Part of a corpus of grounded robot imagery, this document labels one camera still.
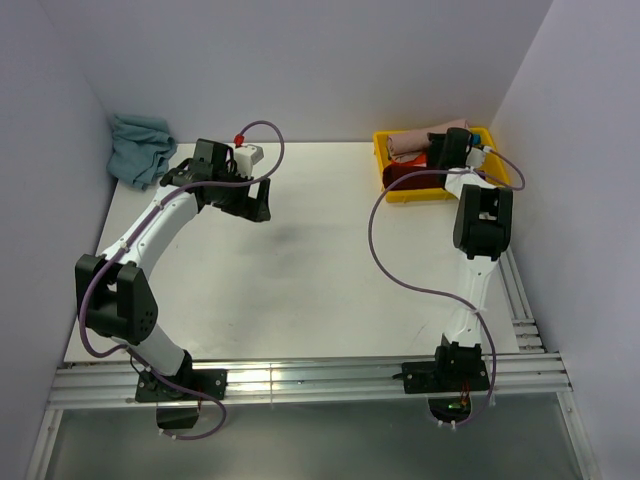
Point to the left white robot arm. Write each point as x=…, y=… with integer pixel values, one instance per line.
x=114, y=298

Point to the rolled maroon t-shirt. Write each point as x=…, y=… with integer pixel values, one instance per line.
x=411, y=178

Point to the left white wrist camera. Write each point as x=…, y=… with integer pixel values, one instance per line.
x=246, y=157

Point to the yellow plastic bin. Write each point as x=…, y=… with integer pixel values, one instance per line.
x=493, y=166

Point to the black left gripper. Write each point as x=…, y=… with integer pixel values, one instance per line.
x=254, y=209

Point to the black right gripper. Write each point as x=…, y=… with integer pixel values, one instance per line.
x=438, y=142

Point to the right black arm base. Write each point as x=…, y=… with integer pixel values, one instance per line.
x=456, y=371

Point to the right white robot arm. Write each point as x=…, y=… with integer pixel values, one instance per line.
x=481, y=233

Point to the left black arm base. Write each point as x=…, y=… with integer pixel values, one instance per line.
x=179, y=409

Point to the rolled orange t-shirt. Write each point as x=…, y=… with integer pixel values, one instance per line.
x=420, y=161

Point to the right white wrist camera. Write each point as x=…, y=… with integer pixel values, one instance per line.
x=476, y=156

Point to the pink printed t-shirt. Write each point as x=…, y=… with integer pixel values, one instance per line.
x=404, y=146

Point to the crumpled teal t-shirt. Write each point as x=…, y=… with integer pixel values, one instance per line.
x=141, y=150

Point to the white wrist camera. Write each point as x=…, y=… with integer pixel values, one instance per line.
x=476, y=156
x=246, y=157

